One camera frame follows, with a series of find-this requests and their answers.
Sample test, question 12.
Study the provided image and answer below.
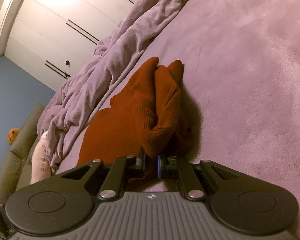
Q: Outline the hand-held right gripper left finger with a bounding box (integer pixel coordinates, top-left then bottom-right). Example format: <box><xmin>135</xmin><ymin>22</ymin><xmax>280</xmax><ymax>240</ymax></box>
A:
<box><xmin>61</xmin><ymin>147</ymin><xmax>148</xmax><ymax>201</ymax></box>

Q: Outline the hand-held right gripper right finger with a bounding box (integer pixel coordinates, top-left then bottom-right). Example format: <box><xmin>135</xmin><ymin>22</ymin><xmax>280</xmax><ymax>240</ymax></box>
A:
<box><xmin>157</xmin><ymin>154</ymin><xmax>241</xmax><ymax>201</ymax></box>

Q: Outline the rust orange knit sweater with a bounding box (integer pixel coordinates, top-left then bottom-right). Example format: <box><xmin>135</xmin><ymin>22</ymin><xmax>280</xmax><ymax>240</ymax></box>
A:
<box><xmin>76</xmin><ymin>56</ymin><xmax>193</xmax><ymax>188</ymax></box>

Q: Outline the white pillow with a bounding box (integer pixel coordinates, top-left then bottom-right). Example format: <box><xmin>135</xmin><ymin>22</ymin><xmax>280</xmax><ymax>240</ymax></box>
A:
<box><xmin>30</xmin><ymin>130</ymin><xmax>53</xmax><ymax>185</ymax></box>

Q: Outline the crumpled purple duvet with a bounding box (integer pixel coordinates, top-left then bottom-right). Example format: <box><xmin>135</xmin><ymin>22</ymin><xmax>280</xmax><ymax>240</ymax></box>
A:
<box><xmin>37</xmin><ymin>0</ymin><xmax>215</xmax><ymax>173</ymax></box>

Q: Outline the bed with purple sheet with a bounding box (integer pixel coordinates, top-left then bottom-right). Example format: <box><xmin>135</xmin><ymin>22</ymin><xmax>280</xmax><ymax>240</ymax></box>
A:
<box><xmin>50</xmin><ymin>0</ymin><xmax>300</xmax><ymax>230</ymax></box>

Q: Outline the olive green sofa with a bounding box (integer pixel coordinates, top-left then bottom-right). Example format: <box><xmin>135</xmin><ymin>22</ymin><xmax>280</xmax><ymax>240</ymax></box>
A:
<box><xmin>0</xmin><ymin>102</ymin><xmax>46</xmax><ymax>220</ymax></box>

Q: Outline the orange plush toy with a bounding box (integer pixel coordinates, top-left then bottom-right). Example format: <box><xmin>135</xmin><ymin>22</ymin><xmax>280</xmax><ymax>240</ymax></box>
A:
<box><xmin>7</xmin><ymin>128</ymin><xmax>21</xmax><ymax>145</ymax></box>

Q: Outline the white wardrobe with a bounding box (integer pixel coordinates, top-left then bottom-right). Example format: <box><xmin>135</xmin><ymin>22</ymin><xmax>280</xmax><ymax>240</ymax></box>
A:
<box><xmin>5</xmin><ymin>0</ymin><xmax>136</xmax><ymax>92</ymax></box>

